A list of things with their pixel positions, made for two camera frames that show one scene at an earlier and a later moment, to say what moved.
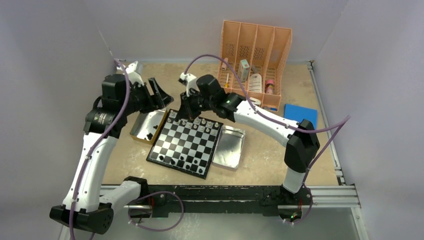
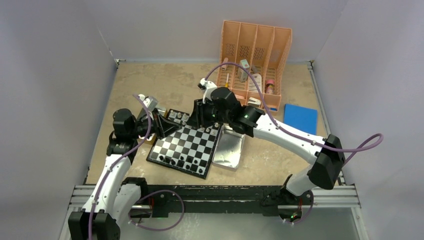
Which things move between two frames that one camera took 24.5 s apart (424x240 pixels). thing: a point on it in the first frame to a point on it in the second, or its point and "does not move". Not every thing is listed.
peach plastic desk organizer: (259, 56) does not move
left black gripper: (153, 102) to (164, 126)
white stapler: (257, 102) does not move
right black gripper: (187, 111) to (198, 118)
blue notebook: (299, 113) does not move
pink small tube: (224, 65) does not move
